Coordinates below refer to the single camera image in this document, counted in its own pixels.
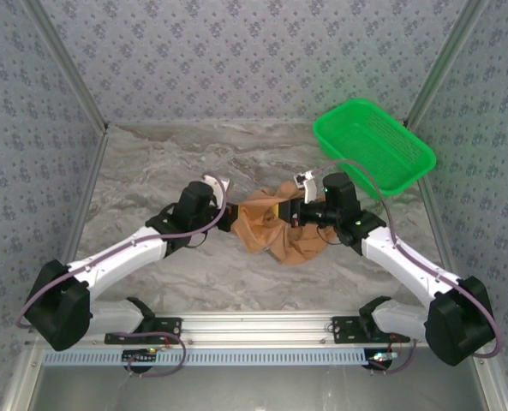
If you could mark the tan brown t-shirt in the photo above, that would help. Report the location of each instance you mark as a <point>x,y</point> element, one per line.
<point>258,231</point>

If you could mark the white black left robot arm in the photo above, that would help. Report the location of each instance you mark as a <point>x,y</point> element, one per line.
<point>116,257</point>

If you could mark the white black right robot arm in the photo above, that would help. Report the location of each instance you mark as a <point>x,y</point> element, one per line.
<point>399,261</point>

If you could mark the green plastic basket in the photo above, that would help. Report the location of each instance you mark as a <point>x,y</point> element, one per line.
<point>373,145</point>

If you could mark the aluminium mounting beam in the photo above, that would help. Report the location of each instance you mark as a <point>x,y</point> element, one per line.
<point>253,327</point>

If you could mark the small black controller board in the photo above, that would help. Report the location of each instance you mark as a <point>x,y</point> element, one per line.
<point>380,359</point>
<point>139,357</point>

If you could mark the aluminium table side rail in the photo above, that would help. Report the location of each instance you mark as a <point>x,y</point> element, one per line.
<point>432,205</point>
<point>91,171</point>

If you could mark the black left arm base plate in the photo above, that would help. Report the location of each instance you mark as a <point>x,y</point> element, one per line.
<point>172,329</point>

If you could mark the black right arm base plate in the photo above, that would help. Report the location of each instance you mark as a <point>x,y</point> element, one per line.
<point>343,331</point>

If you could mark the aluminium frame post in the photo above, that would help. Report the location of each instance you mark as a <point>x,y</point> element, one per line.
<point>443,64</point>
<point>70,64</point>

